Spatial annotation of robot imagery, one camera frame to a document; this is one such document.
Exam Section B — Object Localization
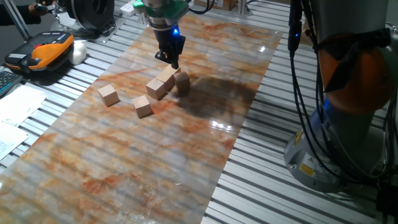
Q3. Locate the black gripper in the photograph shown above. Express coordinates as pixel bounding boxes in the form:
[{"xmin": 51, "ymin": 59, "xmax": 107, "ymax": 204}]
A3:
[{"xmin": 154, "ymin": 26, "xmax": 187, "ymax": 70}]

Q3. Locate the forearm in black sleeve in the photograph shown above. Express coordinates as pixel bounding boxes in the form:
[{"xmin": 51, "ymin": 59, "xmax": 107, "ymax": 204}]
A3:
[{"xmin": 0, "ymin": 4, "xmax": 41, "ymax": 26}]

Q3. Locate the person's hand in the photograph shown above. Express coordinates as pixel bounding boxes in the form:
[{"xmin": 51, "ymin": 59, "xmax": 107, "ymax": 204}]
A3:
[{"xmin": 28, "ymin": 1, "xmax": 50, "ymax": 16}]

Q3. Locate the brown cardboard box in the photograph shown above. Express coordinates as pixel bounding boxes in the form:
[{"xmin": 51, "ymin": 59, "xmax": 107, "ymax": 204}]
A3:
[{"xmin": 194, "ymin": 0, "xmax": 239, "ymax": 12}]

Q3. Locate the white power strip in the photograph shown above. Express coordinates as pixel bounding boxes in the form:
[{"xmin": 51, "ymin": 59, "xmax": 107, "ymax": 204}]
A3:
[{"xmin": 119, "ymin": 0, "xmax": 146, "ymax": 17}]

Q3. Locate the aluminium extrusion profile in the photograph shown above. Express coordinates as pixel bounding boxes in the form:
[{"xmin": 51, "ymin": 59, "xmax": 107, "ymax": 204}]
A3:
[
  {"xmin": 238, "ymin": 0, "xmax": 251, "ymax": 15},
  {"xmin": 2, "ymin": 0, "xmax": 32, "ymax": 41}
]

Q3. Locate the white computer mouse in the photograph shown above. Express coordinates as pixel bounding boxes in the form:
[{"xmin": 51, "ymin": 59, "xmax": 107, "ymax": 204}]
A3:
[{"xmin": 68, "ymin": 41, "xmax": 88, "ymax": 65}]

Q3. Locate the orange marble pattern mat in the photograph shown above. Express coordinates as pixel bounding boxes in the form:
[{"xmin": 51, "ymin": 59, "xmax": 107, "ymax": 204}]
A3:
[{"xmin": 0, "ymin": 14, "xmax": 283, "ymax": 224}]

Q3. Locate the orange and black teach pendant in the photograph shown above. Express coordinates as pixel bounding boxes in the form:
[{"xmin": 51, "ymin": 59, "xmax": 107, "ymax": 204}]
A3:
[{"xmin": 4, "ymin": 30, "xmax": 75, "ymax": 73}]

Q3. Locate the white paper sheet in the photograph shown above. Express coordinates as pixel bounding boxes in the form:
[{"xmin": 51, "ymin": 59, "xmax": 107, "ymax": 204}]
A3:
[
  {"xmin": 0, "ymin": 85, "xmax": 47, "ymax": 127},
  {"xmin": 0, "ymin": 121, "xmax": 29, "ymax": 161}
]

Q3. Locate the black computer keyboard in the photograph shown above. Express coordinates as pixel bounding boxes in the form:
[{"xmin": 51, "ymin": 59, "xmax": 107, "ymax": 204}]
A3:
[{"xmin": 0, "ymin": 70, "xmax": 23, "ymax": 97}]

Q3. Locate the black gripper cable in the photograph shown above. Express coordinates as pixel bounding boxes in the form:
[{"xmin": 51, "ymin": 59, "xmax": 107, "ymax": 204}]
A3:
[{"xmin": 188, "ymin": 0, "xmax": 216, "ymax": 15}]

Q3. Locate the black round cable reel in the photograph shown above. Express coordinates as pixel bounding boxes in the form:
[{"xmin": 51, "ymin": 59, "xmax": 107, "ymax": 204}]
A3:
[{"xmin": 64, "ymin": 0, "xmax": 116, "ymax": 32}]

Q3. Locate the black cable bundle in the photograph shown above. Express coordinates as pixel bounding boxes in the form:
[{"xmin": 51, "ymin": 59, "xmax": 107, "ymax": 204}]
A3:
[{"xmin": 287, "ymin": 0, "xmax": 398, "ymax": 187}]

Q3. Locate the wide black strap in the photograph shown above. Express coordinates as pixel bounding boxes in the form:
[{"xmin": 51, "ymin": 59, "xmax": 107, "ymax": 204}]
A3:
[{"xmin": 312, "ymin": 27, "xmax": 392, "ymax": 94}]

